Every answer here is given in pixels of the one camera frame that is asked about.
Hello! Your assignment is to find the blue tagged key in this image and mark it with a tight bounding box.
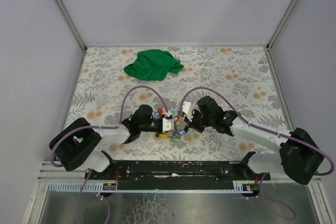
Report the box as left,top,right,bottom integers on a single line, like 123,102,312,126
178,130,187,136

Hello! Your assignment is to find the blue key tag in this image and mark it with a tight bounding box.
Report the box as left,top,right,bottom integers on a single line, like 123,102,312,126
153,112,160,119

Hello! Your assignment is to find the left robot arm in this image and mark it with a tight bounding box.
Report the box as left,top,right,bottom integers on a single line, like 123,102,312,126
49,104,175,172

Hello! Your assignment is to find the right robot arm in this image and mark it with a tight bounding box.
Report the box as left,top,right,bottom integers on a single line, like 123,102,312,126
181,96,324,185

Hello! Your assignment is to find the green crumpled cloth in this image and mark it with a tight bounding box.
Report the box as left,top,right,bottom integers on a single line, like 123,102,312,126
124,49,184,81

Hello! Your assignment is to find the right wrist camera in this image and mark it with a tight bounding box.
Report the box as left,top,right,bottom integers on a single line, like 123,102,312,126
178,101,194,121

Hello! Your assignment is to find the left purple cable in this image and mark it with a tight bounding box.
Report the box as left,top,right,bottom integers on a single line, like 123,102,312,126
49,85,169,224

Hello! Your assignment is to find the purple cable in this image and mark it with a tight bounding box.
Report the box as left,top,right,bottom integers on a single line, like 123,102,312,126
49,85,169,224
181,87,335,221

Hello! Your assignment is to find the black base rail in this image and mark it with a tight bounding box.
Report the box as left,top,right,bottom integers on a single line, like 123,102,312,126
85,161,264,191

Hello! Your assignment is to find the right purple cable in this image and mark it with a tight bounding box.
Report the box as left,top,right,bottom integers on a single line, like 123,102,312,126
181,87,335,221

